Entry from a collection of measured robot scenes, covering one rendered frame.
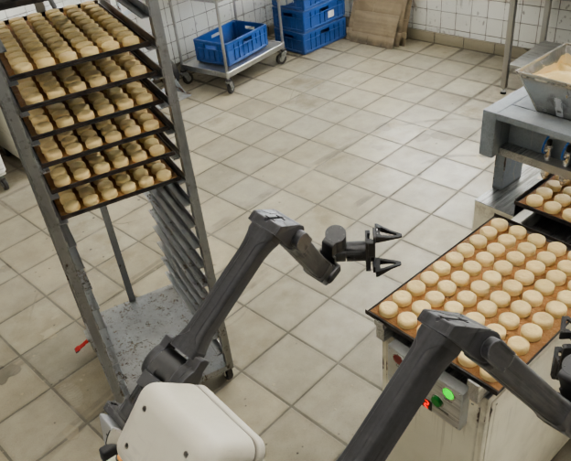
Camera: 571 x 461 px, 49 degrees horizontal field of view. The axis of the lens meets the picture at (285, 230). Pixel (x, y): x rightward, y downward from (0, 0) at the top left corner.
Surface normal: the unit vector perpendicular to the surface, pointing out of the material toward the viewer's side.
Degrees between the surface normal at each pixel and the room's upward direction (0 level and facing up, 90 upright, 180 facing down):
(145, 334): 0
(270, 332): 0
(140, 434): 47
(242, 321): 0
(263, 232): 38
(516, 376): 78
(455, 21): 90
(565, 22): 90
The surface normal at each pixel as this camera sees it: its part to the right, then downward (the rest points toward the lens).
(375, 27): -0.67, 0.11
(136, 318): -0.09, -0.81
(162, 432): -0.61, -0.22
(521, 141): -0.75, 0.44
